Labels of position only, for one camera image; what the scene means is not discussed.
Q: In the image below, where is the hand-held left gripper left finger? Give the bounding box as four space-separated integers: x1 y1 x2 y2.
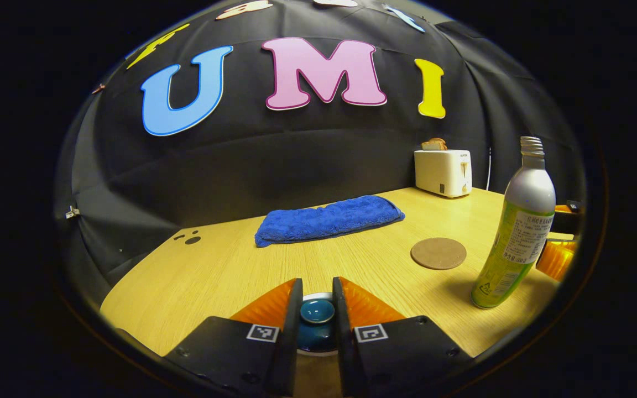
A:
163 277 304 398

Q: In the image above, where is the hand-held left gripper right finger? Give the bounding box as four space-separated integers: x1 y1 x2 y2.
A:
332 276 474 398

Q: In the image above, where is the silver green water bottle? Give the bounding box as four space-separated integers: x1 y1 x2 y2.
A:
471 136 557 310

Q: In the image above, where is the teal teacup lid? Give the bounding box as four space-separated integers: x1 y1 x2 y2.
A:
296 297 337 353

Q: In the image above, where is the round brown coaster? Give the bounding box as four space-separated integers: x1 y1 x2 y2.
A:
410 237 467 271

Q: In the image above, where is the blue towel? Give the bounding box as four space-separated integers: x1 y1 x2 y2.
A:
254 195 406 248

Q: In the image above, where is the white toaster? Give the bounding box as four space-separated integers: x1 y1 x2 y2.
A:
414 148 473 198

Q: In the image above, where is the black backdrop cloth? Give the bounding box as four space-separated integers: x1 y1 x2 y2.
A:
53 0 584 310

